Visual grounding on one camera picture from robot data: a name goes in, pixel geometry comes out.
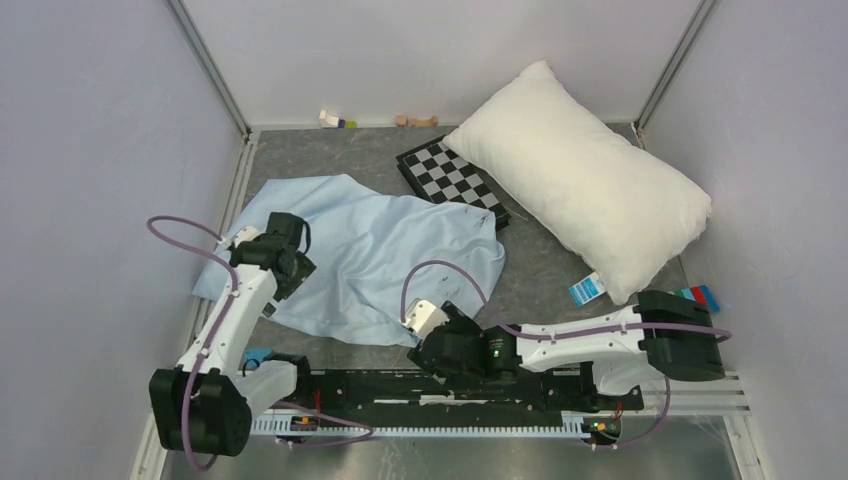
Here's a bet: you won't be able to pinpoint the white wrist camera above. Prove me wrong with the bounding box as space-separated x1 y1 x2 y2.
219 226 261 249
401 298 449 340

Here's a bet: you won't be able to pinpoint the light blue pillowcase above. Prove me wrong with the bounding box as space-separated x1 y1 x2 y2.
227 175 506 346

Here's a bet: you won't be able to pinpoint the aluminium rail frame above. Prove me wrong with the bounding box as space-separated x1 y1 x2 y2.
635 371 751 416

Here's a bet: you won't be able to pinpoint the white pillow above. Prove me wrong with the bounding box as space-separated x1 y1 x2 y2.
444 60 711 305

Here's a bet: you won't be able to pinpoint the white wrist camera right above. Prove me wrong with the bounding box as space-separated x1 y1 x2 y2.
401 298 449 340

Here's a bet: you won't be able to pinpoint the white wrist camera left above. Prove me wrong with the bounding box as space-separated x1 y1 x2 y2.
219 226 261 249

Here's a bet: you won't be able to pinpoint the red blue green blocks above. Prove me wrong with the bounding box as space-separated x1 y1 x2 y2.
671 284 720 314

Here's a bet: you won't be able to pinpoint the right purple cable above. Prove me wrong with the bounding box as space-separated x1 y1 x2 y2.
399 259 734 452

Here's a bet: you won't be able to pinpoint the black white checkerboard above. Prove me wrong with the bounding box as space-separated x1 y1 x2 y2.
395 135 511 230

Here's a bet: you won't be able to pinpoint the blue white pillow label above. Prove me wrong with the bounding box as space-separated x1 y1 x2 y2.
568 272 606 307

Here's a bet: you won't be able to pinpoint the wooden toy pieces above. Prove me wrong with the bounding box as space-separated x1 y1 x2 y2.
395 115 439 128

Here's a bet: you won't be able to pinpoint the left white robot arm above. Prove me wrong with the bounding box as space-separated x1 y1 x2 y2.
148 212 316 471

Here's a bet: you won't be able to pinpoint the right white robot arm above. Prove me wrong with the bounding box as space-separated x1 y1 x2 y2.
400 290 732 408

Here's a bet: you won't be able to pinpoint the white slotted cable duct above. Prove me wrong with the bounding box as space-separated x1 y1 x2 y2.
250 409 620 441

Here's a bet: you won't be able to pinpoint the small blue object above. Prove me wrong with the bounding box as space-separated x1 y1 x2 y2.
241 348 273 372

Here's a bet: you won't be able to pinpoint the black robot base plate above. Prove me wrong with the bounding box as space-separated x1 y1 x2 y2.
283 369 644 427

